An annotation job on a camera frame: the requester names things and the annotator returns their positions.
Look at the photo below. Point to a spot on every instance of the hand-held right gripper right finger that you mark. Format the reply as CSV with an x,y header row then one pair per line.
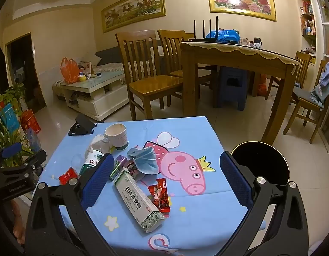
x,y
235,178

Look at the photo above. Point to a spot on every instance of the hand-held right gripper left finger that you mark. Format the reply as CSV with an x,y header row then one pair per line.
x,y
99,178

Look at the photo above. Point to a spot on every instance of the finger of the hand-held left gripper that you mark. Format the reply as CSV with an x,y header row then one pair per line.
x,y
11,149
29,161

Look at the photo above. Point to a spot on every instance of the crushed plastic bottle green label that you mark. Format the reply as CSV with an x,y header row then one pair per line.
x,y
88,164

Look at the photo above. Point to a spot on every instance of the black round trash bin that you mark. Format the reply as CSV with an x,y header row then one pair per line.
x,y
260,162

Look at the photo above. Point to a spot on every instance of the small red packet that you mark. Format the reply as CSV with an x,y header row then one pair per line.
x,y
67,176

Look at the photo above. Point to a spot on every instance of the white tissue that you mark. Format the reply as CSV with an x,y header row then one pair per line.
x,y
100,144

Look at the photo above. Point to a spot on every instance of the white green medicine box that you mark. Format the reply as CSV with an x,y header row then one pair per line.
x,y
135,200

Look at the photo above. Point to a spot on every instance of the blue face mask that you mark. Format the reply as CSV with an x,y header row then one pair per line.
x,y
145,160

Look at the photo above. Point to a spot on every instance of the red snack wrapper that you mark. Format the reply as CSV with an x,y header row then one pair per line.
x,y
159,197

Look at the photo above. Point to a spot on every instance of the green purple gum box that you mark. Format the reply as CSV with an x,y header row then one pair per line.
x,y
117,168

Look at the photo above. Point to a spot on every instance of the blue gift box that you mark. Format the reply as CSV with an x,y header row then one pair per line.
x,y
8,117

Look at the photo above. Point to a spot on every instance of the red gift boxes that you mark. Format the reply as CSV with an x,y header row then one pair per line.
x,y
31,122

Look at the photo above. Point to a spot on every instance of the person's leg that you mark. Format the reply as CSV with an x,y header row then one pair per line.
x,y
18,224

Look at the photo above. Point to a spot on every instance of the white paper cup green base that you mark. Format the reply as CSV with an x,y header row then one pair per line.
x,y
117,138

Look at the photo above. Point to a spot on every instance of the green potted plant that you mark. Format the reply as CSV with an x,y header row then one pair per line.
x,y
9,96

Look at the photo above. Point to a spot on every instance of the blue cartoon printed tablecloth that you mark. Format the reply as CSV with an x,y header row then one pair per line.
x,y
196,218

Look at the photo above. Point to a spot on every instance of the black phone stand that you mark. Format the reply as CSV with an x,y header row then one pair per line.
x,y
83,124

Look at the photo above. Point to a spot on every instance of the white glass top coffee table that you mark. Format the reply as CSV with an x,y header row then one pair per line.
x,y
100,104

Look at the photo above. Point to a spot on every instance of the stack of blue plastic stools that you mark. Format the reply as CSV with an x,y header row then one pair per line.
x,y
233,85

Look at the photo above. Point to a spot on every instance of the orange plastic bag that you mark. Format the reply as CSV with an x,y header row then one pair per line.
x,y
69,72

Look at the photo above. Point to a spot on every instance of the yellow cup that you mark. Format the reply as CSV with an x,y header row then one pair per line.
x,y
82,78

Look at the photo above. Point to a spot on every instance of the wooden chair with cushion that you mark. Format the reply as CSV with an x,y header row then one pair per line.
x,y
300,101

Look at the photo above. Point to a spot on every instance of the wooden dining chair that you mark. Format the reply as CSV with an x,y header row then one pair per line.
x,y
169,48
303,61
153,85

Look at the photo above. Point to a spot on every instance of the wooden dining table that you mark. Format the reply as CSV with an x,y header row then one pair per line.
x,y
233,61

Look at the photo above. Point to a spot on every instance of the sofa with grey cushion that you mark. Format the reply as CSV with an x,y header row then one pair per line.
x,y
111,56

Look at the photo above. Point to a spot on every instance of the beige lace table cover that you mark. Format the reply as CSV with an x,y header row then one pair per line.
x,y
223,48

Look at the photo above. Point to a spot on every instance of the pile of light clothes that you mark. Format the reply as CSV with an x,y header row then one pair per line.
x,y
325,80

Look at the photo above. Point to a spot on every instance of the dark mug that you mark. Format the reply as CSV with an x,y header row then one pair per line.
x,y
257,42

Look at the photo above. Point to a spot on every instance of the black router with antennas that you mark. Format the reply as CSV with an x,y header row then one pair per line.
x,y
201,39

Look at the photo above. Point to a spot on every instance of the blue plastic bag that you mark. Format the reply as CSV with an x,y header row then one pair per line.
x,y
223,35

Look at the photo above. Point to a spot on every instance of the gold framed horse painting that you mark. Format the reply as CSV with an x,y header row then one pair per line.
x,y
132,8

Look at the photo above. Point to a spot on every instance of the gold framed flower painting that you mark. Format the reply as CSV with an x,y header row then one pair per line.
x,y
241,0

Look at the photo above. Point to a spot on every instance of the wall shelf with boxes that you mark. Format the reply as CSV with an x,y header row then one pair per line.
x,y
307,24

